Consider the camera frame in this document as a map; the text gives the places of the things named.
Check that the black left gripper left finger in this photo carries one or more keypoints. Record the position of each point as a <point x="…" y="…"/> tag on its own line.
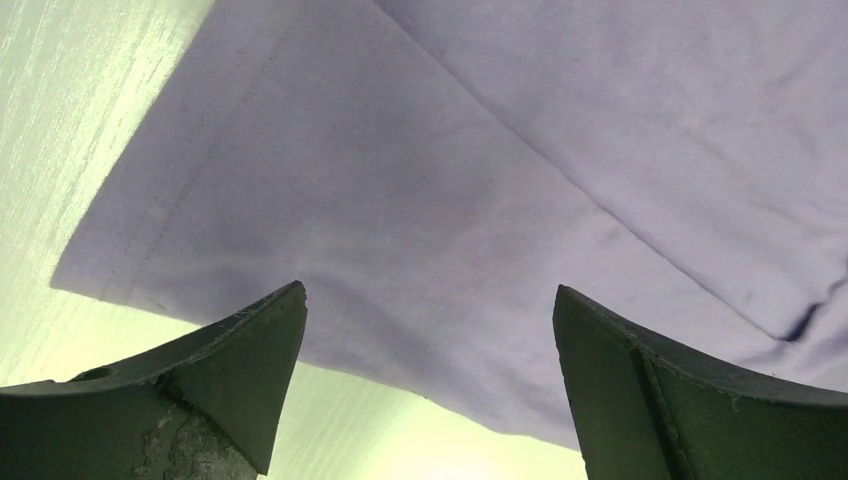
<point x="206" y="405"/>

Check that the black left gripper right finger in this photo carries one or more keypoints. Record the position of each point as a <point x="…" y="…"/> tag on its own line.
<point x="645" y="406"/>

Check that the purple t shirt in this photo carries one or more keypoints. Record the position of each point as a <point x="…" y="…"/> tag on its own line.
<point x="432" y="172"/>

